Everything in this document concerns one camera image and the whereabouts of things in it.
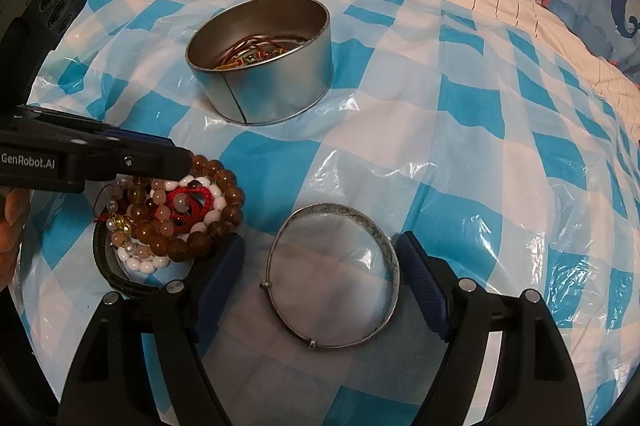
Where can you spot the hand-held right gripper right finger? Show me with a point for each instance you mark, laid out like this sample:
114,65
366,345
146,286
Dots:
425,286

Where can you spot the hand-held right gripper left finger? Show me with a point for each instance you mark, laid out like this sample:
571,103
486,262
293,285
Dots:
220,276

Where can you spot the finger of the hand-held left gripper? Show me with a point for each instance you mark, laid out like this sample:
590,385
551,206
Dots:
140,140
150,166

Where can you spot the silver bangle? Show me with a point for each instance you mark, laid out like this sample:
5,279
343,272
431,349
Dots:
394,271

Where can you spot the round metal tin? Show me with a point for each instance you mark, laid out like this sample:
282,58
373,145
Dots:
280,81

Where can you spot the person's left hand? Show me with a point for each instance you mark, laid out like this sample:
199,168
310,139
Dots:
12,231

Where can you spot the blue checked plastic sheet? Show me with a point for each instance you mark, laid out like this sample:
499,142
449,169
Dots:
450,156

